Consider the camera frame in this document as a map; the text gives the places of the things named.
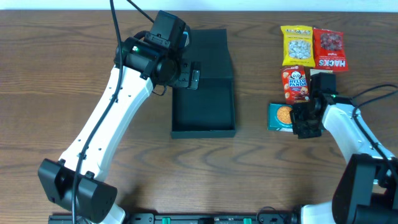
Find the teal Chunkies cookie box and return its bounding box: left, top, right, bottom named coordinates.
left=267, top=103, right=324, bottom=133

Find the red Hello Panda box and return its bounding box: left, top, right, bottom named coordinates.
left=281, top=65, right=310, bottom=105

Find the dark green box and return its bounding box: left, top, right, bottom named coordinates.
left=171, top=29, right=236, bottom=139

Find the brown Pocky box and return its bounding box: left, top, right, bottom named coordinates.
left=310, top=69, right=333, bottom=76

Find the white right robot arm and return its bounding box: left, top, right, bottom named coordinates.
left=290, top=94, right=397, bottom=223

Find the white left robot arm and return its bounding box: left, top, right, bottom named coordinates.
left=38, top=32, right=199, bottom=223

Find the red Hacks candy bag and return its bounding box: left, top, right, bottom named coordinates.
left=313, top=28, right=349, bottom=72

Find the yellow snack bag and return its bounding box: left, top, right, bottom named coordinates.
left=280, top=25, right=315, bottom=67

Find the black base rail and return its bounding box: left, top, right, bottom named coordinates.
left=48, top=212, right=301, bottom=224

